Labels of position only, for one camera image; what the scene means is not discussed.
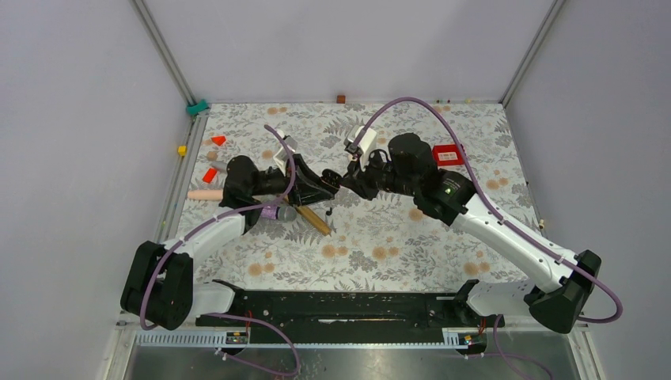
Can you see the yellow cube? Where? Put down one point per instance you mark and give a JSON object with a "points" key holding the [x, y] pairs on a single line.
{"points": [[182, 150]]}

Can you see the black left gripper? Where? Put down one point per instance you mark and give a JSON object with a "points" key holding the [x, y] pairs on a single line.
{"points": [[308, 188]]}

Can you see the silver microphone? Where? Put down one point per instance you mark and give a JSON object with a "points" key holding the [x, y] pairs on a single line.
{"points": [[220, 166]]}

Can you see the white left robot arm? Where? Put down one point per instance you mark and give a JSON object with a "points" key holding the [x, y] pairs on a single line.
{"points": [[160, 286]]}

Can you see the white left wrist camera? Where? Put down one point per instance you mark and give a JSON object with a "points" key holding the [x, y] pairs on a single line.
{"points": [[281, 157]]}

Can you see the purple glitter microphone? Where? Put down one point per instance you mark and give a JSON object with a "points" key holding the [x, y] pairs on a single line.
{"points": [[281, 213]]}

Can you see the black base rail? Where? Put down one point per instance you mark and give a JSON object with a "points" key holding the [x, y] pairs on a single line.
{"points": [[333, 317]]}

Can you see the teal curved block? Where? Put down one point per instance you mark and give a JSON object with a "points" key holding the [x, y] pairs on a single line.
{"points": [[195, 109]]}

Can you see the pink microphone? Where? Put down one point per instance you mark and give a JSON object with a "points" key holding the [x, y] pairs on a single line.
{"points": [[206, 195]]}

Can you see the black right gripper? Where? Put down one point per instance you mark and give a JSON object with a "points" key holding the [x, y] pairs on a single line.
{"points": [[358, 180]]}

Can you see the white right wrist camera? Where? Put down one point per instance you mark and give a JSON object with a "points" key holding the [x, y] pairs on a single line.
{"points": [[360, 141]]}

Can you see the black earbud charging case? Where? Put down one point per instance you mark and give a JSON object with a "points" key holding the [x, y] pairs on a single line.
{"points": [[332, 180]]}

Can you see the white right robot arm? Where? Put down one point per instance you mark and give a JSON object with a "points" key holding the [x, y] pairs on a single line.
{"points": [[558, 283]]}

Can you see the gold microphone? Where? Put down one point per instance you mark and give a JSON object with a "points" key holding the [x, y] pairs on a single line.
{"points": [[313, 219]]}

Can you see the red triangular block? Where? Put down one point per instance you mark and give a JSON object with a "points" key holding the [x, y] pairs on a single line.
{"points": [[218, 140]]}

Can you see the red rectangular block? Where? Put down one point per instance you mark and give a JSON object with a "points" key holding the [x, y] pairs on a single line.
{"points": [[209, 175]]}

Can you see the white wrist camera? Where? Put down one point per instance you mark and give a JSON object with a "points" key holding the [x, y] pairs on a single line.
{"points": [[281, 157], [360, 141]]}

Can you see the red box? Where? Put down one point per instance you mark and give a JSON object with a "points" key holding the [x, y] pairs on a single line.
{"points": [[447, 155]]}

